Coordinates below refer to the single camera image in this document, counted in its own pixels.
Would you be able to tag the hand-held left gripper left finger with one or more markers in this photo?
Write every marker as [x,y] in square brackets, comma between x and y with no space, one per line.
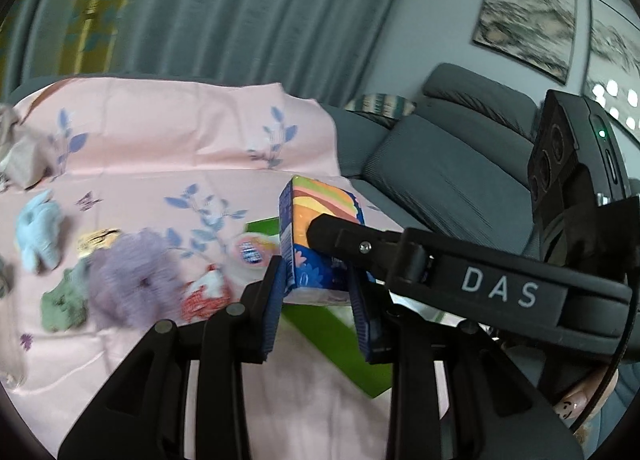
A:
[270,312]

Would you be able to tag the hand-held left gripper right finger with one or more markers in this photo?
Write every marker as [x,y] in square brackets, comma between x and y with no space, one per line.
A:
[361,322]

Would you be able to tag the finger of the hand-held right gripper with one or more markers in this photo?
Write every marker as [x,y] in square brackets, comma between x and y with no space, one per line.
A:
[350,242]

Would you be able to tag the green box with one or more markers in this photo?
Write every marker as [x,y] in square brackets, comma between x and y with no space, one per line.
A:
[340,347]

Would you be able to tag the colourful striped tissue pack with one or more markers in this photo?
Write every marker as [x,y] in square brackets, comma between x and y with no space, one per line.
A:
[300,235]

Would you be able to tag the glass bottle with metal lid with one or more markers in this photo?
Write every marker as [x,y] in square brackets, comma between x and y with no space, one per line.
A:
[11,345]

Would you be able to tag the pink plastic bottle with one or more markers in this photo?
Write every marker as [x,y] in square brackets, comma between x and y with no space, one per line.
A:
[252,252]

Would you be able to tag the red white snack packet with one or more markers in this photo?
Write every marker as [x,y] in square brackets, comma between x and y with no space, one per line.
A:
[205,297]

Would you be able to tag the grey sofa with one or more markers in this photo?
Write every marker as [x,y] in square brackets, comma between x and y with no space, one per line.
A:
[440,175]

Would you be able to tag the purple fluffy towel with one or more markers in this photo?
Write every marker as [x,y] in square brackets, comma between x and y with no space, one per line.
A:
[132,277]

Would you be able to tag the striped pillow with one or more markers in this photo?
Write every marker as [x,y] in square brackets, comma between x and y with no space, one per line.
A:
[382,104]

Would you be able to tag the small yellow box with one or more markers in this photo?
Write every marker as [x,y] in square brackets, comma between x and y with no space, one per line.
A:
[97,241]

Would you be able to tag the green fluffy towel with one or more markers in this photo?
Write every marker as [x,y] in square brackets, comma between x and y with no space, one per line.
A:
[65,302]

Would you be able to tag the light blue fluffy towel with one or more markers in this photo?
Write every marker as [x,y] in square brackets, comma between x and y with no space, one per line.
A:
[39,232]

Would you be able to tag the grey curtain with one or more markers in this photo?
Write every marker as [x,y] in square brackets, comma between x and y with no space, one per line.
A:
[260,10]

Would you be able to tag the crumpled beige cloth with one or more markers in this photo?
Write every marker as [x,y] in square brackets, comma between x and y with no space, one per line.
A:
[22,152]

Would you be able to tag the yellow patterned curtain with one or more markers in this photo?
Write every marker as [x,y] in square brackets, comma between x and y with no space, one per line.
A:
[95,5]

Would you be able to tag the landscape wall painting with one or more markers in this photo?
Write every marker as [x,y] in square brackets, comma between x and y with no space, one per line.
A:
[525,20]
[612,55]

